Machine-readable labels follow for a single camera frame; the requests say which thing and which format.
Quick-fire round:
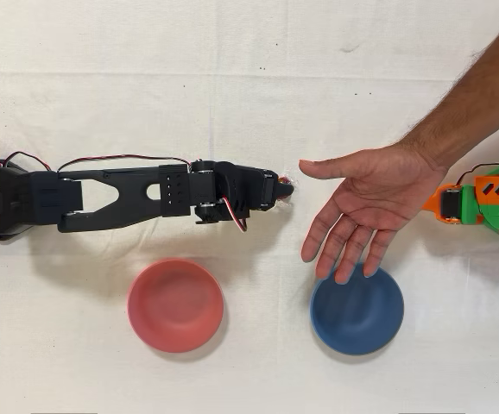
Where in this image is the orange arm servo cable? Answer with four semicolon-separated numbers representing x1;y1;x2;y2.
455;161;499;185

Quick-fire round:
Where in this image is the black arm wrist cable loop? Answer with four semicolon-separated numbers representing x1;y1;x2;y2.
222;196;249;233

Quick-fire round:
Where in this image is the red candy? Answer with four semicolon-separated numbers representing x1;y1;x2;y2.
276;173;299;209

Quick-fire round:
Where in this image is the white tablecloth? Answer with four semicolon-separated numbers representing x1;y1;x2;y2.
0;0;499;414

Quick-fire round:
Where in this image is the blue bowl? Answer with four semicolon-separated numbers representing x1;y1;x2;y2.
309;262;405;356

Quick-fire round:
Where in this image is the person's bare hand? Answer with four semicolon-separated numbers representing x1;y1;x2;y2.
299;141;449;285

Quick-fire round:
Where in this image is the red white arm cable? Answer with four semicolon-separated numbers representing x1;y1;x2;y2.
57;154;193;173

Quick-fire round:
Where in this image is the person's bare forearm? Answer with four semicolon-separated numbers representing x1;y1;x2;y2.
398;3;499;172

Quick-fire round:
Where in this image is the pink bowl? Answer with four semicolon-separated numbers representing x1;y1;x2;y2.
127;257;225;354

